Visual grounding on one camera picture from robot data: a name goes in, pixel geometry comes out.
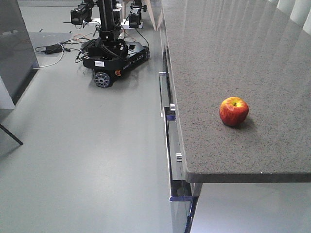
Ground chrome cabinet handle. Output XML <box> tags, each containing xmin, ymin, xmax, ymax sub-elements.
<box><xmin>163</xmin><ymin>107</ymin><xmax>193</xmax><ymax>202</ymax></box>
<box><xmin>158</xmin><ymin>71</ymin><xmax>176</xmax><ymax>121</ymax></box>

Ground black wheeled mobile robot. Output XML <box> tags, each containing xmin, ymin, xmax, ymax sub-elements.
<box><xmin>70</xmin><ymin>0</ymin><xmax>150</xmax><ymax>88</ymax></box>

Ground chrome cabinet handle upper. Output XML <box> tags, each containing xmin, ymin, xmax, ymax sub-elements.
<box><xmin>158</xmin><ymin>71</ymin><xmax>176</xmax><ymax>121</ymax></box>

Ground black power adapter brick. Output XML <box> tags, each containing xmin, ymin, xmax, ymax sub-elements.
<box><xmin>44</xmin><ymin>44</ymin><xmax>63</xmax><ymax>55</ymax></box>

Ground chrome cabinet handle lower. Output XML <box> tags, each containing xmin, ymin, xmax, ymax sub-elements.
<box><xmin>163</xmin><ymin>107</ymin><xmax>193</xmax><ymax>202</ymax></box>

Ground red yellow apple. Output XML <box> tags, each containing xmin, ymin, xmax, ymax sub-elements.
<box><xmin>219</xmin><ymin>97</ymin><xmax>249</xmax><ymax>126</ymax></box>

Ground light wooden easel legs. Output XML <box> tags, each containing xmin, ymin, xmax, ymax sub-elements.
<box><xmin>121</xmin><ymin>0</ymin><xmax>163</xmax><ymax>31</ymax></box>

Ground dark grey cabinet left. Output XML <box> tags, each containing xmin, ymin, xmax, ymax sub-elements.
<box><xmin>0</xmin><ymin>0</ymin><xmax>40</xmax><ymax>156</ymax></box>

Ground grey stone counter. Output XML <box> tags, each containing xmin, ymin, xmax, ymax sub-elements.
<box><xmin>162</xmin><ymin>0</ymin><xmax>311</xmax><ymax>183</ymax></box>

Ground white floor cable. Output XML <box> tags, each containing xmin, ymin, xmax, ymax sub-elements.
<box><xmin>33</xmin><ymin>45</ymin><xmax>65</xmax><ymax>70</ymax></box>

